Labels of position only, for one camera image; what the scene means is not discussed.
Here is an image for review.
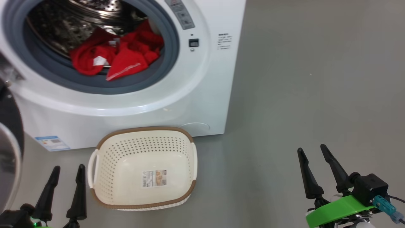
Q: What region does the grey rubber door gasket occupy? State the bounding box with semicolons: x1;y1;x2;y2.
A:
3;0;180;95

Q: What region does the white front-load washing machine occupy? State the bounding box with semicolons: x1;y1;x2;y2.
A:
0;0;246;152

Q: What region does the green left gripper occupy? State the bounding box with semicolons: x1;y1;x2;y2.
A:
30;164;87;228

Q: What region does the black round washer door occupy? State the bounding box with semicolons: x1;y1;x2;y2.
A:
0;52;25;212

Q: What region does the cream perforated laundry basket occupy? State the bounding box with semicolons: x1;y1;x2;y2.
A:
88;127;198;211

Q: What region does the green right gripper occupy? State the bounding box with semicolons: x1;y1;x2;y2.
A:
297;144;377;228

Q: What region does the stainless steel washing machine drum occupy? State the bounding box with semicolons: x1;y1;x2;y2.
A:
27;0;149;60

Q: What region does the round filter access cover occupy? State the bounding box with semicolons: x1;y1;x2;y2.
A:
180;122;210;136

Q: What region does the blue energy label sticker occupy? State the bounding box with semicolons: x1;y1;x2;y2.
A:
35;136;71;152

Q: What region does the red and white garment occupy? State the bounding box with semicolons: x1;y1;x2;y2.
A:
69;20;164;81

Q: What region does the grey instruction sticker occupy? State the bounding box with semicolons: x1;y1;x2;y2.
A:
165;0;195;30

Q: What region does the teal right cable connector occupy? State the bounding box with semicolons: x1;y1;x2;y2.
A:
372;195;405;225

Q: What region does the printed paper label sticker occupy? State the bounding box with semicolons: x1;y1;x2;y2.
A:
142;170;167;188

